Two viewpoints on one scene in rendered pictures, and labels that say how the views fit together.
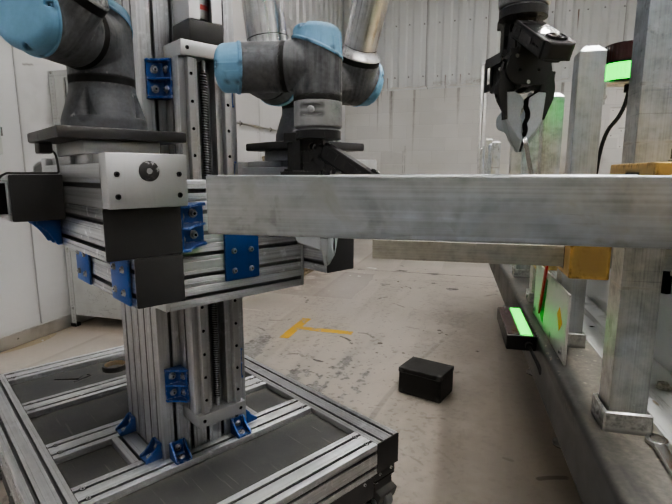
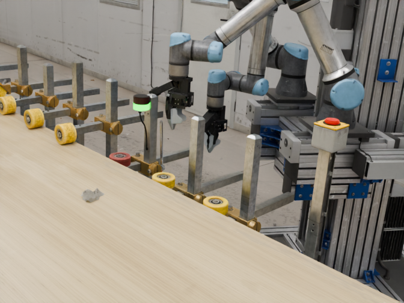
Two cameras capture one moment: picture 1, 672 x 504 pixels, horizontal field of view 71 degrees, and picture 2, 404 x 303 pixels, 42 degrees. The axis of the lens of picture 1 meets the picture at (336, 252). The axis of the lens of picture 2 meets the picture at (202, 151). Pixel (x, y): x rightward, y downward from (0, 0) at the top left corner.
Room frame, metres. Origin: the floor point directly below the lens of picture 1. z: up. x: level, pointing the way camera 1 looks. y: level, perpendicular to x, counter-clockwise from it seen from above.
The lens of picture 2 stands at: (1.85, -1.92, 1.62)
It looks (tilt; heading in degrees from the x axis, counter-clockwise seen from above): 20 degrees down; 120
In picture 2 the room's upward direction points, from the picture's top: 4 degrees clockwise
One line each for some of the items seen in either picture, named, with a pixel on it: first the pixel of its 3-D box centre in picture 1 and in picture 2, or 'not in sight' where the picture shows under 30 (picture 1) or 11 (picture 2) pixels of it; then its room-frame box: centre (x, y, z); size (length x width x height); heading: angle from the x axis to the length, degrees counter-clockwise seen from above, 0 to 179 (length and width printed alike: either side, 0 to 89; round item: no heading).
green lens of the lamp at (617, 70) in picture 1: (625, 73); (141, 106); (0.70, -0.41, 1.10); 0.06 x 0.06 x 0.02
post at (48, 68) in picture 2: not in sight; (50, 113); (-0.02, -0.18, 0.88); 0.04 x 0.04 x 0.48; 76
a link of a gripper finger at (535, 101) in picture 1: (524, 123); (175, 119); (0.78, -0.30, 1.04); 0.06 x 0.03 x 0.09; 6
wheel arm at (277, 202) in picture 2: not in sight; (253, 213); (1.18, -0.39, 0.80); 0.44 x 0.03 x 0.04; 76
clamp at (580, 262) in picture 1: (579, 253); (145, 165); (0.69, -0.36, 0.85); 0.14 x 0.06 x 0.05; 166
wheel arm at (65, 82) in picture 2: not in sight; (41, 85); (-0.27, 0.00, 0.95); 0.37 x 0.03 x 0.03; 76
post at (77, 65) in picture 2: not in sight; (78, 113); (0.22, -0.24, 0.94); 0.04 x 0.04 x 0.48; 76
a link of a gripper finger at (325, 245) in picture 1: (313, 238); (210, 140); (0.75, 0.04, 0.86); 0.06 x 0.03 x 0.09; 76
